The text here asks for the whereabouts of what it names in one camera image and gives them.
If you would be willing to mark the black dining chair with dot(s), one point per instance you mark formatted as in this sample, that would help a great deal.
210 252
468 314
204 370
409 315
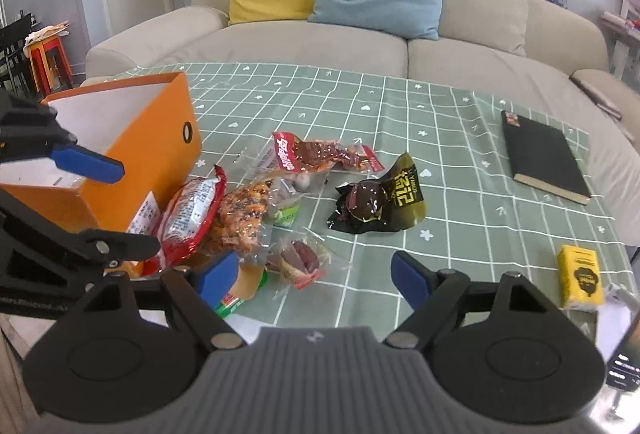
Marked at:
16 74

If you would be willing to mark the black notebook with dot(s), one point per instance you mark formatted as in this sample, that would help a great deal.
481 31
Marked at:
540 157

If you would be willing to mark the green label snack packet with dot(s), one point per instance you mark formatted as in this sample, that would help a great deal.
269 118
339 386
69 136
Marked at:
284 198

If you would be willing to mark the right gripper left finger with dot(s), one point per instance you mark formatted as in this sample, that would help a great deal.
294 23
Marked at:
194 293

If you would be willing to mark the red meat snack packet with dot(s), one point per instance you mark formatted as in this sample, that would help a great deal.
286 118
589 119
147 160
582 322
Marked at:
296 155

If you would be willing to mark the orange storage box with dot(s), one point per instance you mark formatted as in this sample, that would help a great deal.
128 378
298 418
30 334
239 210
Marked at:
145 122

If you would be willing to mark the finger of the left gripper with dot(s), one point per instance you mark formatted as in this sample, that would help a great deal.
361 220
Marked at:
100 249
88 164

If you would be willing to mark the orange peanut snack bag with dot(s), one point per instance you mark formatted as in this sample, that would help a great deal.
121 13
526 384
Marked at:
238 221

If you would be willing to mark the yellow tissue pack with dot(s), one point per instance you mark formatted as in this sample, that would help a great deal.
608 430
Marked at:
579 279

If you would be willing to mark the clear sausage snack packet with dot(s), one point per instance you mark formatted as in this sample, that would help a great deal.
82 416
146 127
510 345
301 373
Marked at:
300 260

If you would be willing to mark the black phone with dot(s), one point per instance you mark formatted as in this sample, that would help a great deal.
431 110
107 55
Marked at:
623 368

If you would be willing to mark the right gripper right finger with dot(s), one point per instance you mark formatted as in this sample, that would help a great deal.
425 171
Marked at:
434 297

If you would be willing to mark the red noodle snack bag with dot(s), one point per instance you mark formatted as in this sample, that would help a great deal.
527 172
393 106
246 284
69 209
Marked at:
183 225

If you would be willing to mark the beige sofa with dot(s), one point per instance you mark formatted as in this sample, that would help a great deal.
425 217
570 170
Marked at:
534 53

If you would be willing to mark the black yellow snack bag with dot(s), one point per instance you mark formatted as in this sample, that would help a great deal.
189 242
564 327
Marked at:
391 203

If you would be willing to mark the red orange stool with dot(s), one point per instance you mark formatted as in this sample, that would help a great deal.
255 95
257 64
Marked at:
50 67

